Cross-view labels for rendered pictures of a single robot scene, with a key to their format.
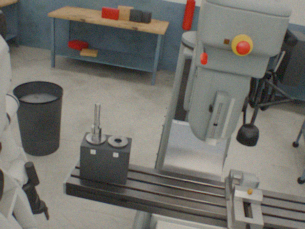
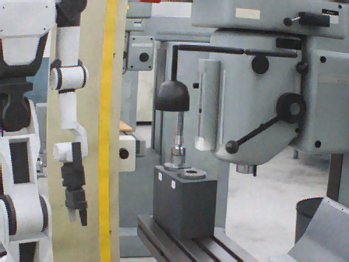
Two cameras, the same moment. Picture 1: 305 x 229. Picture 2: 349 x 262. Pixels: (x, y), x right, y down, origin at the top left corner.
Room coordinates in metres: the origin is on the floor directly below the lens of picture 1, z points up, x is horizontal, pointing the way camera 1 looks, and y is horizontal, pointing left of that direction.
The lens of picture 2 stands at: (0.43, -1.41, 1.61)
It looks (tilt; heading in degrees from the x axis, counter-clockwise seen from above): 11 degrees down; 64
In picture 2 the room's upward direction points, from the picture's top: 3 degrees clockwise
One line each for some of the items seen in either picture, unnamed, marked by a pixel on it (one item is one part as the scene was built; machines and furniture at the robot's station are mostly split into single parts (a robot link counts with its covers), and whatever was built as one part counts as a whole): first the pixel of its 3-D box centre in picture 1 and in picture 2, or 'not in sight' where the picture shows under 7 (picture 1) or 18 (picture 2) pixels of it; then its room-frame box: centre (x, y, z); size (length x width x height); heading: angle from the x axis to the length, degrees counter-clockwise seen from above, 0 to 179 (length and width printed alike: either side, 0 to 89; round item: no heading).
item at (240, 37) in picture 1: (241, 45); not in sight; (0.90, -0.23, 1.76); 0.06 x 0.02 x 0.06; 86
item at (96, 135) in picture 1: (96, 132); (178, 157); (1.16, 0.23, 1.21); 0.05 x 0.05 x 0.05
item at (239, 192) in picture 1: (247, 194); not in sight; (1.05, -0.47, 1.08); 0.12 x 0.06 x 0.04; 85
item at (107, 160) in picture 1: (106, 157); (183, 198); (1.16, 0.18, 1.09); 0.22 x 0.12 x 0.20; 92
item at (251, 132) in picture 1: (249, 132); (172, 94); (0.89, -0.33, 1.48); 0.07 x 0.07 x 0.06
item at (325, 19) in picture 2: not in sight; (304, 20); (1.18, -0.38, 1.66); 0.12 x 0.04 x 0.04; 176
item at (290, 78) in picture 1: (292, 57); not in sight; (1.40, -0.60, 1.62); 0.20 x 0.09 x 0.21; 176
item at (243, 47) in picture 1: (242, 47); not in sight; (0.87, -0.23, 1.76); 0.04 x 0.03 x 0.04; 86
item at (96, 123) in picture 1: (97, 115); (179, 129); (1.16, 0.23, 1.30); 0.03 x 0.03 x 0.11
